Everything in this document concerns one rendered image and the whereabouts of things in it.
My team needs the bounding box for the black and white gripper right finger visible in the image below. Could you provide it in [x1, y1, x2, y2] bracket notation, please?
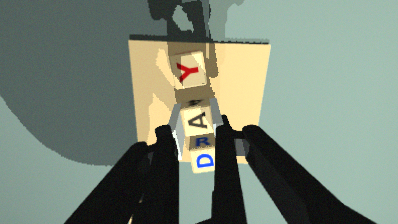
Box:
[209, 98, 377, 224]

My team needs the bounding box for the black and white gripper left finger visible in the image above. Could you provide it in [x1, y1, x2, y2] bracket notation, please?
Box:
[64, 103, 185, 224]

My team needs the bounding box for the tan square mat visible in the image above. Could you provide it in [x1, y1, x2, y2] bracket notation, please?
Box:
[128, 40, 270, 145]

